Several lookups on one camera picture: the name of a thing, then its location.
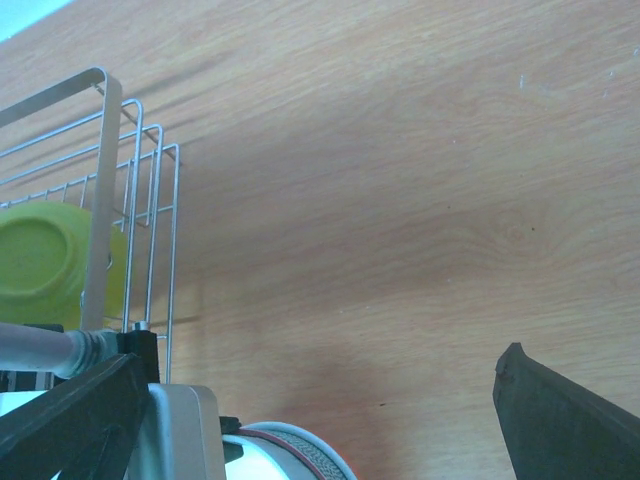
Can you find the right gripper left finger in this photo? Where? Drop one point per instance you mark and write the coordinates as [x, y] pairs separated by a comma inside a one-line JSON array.
[[84, 428]]

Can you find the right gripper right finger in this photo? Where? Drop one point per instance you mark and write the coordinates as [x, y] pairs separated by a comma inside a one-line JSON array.
[[554, 428]]

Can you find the yellow-green bowl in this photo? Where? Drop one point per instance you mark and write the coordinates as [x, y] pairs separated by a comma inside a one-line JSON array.
[[44, 257]]

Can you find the grey bowl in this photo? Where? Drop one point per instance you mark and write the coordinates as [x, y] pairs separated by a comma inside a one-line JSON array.
[[278, 450]]

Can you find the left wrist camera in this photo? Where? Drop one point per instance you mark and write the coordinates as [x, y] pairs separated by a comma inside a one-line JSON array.
[[180, 437]]

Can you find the wire dish rack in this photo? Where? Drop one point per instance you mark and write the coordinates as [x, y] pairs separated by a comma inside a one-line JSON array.
[[82, 141]]

